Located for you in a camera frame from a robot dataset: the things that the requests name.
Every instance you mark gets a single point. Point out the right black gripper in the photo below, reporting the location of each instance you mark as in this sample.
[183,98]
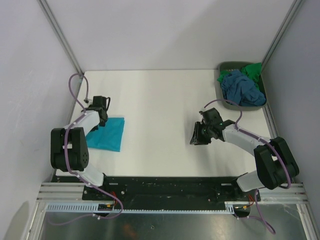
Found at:
[197,139]

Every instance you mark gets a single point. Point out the teal t-shirt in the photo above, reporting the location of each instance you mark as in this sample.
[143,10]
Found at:
[108,137]

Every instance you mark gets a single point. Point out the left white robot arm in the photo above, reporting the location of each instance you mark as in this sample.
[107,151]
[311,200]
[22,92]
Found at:
[68,145]

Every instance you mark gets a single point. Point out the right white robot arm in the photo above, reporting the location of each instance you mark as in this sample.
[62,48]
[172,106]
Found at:
[274,161]

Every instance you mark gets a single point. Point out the dark blue t-shirt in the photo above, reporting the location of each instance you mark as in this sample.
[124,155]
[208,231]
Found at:
[239,89]

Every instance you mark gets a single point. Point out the green t-shirt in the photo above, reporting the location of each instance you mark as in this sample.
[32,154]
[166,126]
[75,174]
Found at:
[251,70]

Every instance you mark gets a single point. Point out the left aluminium corner post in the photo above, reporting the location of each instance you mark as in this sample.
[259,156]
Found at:
[56,28]

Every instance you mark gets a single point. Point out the aluminium corner post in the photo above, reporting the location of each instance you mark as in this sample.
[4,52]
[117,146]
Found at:
[288,20]
[56,28]

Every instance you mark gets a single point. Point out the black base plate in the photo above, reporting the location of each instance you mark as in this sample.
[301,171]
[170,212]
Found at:
[139,193]

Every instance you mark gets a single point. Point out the aluminium frame rail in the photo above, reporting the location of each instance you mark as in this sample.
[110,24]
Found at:
[51,192]

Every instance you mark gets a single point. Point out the right aluminium corner post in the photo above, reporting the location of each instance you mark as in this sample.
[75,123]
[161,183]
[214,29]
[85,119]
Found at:
[288,20]

